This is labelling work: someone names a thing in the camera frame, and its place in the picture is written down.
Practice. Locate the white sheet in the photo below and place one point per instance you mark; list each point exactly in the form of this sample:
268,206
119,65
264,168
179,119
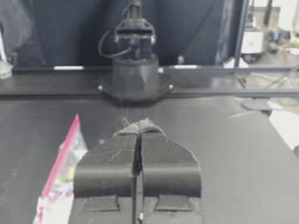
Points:
286,128

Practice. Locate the white equipment box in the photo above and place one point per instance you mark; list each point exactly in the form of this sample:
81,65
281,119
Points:
253,42

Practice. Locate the black metal frame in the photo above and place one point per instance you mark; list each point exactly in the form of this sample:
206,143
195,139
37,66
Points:
234,94

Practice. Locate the clear bag with pink zip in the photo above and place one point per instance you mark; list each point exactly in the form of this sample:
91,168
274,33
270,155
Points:
58,186

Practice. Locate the black backdrop curtain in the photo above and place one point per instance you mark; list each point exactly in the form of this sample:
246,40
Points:
58,35

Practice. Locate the white plastic object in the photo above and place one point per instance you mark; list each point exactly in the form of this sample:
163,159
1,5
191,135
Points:
5,67

